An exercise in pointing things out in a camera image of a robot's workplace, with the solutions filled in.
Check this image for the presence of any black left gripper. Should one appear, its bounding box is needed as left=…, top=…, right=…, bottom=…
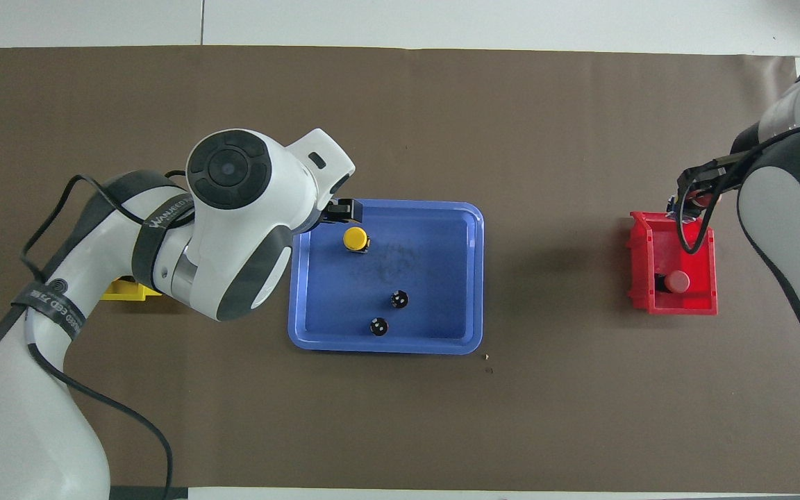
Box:
left=303, top=198, right=363, bottom=233

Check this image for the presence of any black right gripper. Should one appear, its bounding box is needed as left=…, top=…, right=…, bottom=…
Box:
left=668, top=127, right=763, bottom=212

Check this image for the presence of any yellow push button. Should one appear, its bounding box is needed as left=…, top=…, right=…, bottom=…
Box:
left=342, top=226, right=372, bottom=256

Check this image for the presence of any blue plastic tray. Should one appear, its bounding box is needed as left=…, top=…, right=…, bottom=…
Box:
left=287, top=199, right=485, bottom=356

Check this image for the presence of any red plastic bin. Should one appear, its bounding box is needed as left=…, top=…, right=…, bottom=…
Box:
left=626, top=210, right=719, bottom=317

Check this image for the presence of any brown paper mat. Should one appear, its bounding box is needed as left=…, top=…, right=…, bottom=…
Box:
left=0, top=45, right=800, bottom=492

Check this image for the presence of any yellow plastic bin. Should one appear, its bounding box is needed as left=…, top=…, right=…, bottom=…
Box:
left=99, top=276, right=164, bottom=301

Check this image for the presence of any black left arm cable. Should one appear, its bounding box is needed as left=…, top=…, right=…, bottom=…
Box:
left=19, top=169, right=189, bottom=500

